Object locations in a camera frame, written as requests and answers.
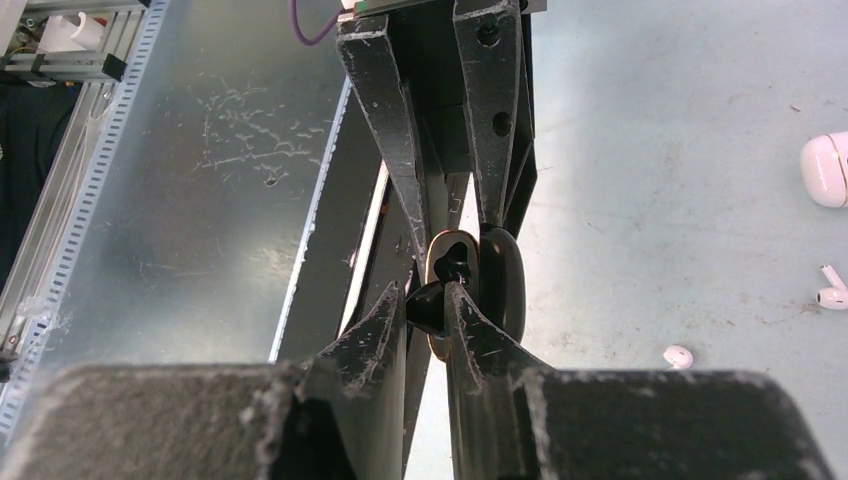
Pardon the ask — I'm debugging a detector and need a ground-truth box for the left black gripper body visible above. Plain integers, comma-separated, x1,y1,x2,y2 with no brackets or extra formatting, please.
351,1,471,173

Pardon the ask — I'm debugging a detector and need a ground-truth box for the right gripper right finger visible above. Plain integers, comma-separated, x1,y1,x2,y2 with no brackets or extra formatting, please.
444,282,833,479

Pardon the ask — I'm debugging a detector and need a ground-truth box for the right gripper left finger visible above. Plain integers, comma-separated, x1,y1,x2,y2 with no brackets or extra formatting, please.
1,283,407,479

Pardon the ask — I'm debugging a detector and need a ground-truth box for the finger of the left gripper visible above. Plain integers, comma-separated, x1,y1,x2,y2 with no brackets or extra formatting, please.
336,14,430,278
452,1,538,237

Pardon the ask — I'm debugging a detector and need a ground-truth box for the black earbud charging case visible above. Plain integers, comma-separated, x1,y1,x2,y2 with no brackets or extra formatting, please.
425,224,526,361

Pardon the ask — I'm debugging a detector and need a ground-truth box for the white earbud charging case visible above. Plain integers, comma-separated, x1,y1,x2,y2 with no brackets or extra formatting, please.
800,131,847,208

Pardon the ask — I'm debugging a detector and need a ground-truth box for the white earbud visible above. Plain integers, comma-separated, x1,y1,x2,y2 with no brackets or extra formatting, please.
663,345,694,371
816,264,847,311

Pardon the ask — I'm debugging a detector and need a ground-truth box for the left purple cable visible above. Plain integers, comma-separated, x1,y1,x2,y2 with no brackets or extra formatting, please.
288,0,346,48

